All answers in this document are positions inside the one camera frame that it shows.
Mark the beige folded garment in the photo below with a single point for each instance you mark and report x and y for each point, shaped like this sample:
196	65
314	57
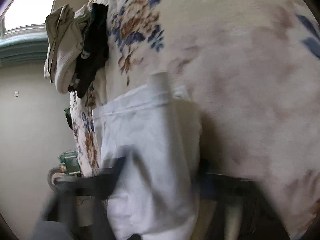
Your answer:
65	31

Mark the window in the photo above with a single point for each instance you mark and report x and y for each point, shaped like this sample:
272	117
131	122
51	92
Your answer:
25	17

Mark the black folded garment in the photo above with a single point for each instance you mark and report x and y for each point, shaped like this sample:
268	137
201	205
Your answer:
95	51

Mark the floral fleece bed blanket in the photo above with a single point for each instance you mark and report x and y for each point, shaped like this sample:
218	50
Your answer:
253	68

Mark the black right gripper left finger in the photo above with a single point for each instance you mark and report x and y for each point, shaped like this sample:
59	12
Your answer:
60	219

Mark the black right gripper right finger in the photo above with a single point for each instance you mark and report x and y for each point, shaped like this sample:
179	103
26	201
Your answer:
257	220

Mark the white small garment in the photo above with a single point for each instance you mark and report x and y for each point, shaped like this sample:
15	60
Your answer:
157	129

